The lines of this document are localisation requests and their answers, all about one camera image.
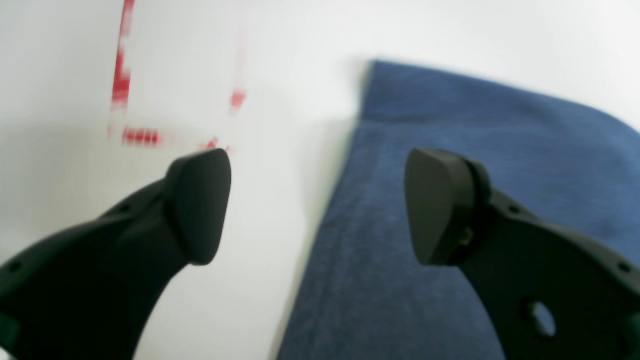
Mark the dark blue t-shirt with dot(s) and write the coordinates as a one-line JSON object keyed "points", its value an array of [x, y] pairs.
{"points": [[365, 296]]}

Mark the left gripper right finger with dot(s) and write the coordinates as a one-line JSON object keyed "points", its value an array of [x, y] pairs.
{"points": [[551, 293]]}

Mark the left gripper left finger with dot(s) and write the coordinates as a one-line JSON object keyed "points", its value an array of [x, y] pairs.
{"points": [[87, 292]]}

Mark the red tape rectangle marking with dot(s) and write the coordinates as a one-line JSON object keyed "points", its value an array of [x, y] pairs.
{"points": [[178, 80]]}

